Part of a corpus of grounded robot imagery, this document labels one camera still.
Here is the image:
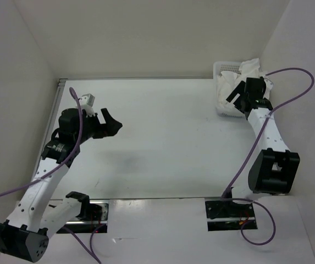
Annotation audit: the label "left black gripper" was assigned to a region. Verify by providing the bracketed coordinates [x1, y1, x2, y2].
[75, 108, 122, 144]

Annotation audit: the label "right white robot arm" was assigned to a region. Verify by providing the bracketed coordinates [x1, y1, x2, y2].
[222, 78, 300, 216]

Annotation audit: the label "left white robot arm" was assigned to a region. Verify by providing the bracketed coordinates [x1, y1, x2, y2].
[0, 108, 123, 263]

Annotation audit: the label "white skirts in basket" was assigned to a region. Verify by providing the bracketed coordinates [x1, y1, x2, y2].
[214, 58, 267, 108]

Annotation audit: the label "white perforated plastic basket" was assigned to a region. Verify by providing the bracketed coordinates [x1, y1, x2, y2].
[213, 60, 268, 119]

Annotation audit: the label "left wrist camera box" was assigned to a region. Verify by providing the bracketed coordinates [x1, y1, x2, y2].
[81, 93, 95, 107]

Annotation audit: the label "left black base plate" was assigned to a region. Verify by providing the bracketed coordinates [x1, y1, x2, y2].
[57, 200, 109, 234]

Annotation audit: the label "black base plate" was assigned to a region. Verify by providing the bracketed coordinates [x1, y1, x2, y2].
[205, 200, 257, 232]
[57, 200, 109, 234]

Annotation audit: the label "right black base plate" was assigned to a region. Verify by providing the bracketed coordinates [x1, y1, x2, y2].
[205, 200, 257, 232]

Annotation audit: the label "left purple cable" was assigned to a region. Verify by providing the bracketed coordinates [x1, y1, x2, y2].
[0, 87, 103, 264]

